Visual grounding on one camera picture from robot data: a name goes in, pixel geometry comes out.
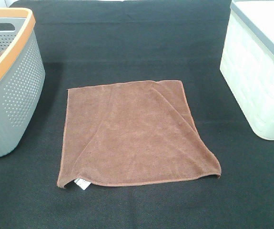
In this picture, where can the brown microfibre towel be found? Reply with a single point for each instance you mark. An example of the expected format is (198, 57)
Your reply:
(132, 134)

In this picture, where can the black fabric table mat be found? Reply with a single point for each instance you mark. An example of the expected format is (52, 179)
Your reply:
(84, 43)

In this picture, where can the grey basket with orange rim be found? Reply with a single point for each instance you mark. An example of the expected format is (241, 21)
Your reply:
(21, 75)

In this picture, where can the white basket with grey rim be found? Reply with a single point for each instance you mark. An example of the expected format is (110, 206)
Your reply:
(247, 62)

